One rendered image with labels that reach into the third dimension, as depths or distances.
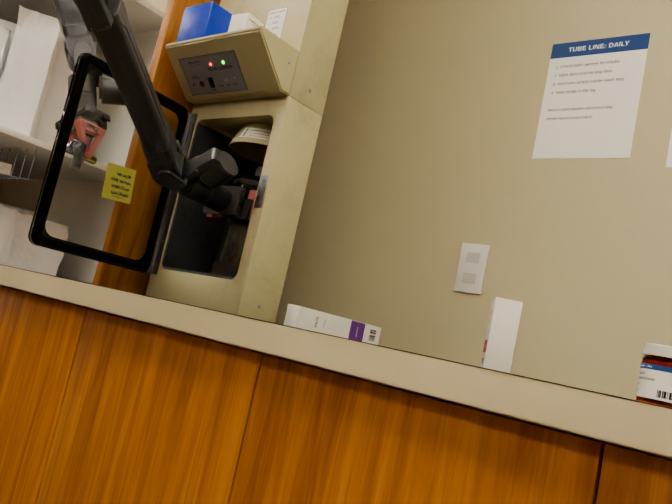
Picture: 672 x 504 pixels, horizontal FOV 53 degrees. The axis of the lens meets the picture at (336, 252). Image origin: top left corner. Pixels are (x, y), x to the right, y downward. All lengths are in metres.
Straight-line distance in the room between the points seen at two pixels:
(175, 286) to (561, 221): 0.85
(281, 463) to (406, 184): 1.00
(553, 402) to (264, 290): 0.85
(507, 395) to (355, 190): 1.20
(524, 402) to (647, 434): 0.11
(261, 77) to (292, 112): 0.10
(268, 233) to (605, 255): 0.68
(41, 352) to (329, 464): 0.71
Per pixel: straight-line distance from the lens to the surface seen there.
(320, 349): 0.81
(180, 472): 1.02
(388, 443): 0.78
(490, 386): 0.69
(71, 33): 1.64
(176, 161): 1.37
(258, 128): 1.53
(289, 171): 1.43
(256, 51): 1.43
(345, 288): 1.74
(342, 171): 1.86
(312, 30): 1.52
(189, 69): 1.61
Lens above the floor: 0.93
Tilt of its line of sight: 7 degrees up
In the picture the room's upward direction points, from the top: 12 degrees clockwise
